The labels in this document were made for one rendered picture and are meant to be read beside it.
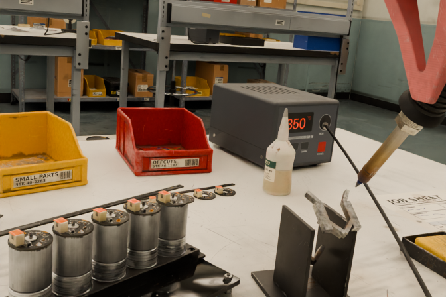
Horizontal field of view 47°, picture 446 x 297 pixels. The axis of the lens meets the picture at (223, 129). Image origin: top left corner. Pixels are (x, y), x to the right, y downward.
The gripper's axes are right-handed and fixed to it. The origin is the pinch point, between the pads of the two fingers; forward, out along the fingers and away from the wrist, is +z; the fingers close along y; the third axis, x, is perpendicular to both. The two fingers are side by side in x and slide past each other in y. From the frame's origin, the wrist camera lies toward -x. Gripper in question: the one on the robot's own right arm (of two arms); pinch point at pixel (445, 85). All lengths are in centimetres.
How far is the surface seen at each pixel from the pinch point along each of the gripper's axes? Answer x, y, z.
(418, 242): -14.0, -13.5, 16.1
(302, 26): -266, -133, 0
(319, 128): -38.7, -16.6, 11.3
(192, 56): -260, -63, 21
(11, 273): -8.8, 20.4, 12.9
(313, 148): -38.5, -16.0, 13.9
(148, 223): -12.3, 11.8, 11.9
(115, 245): -10.9, 14.3, 12.7
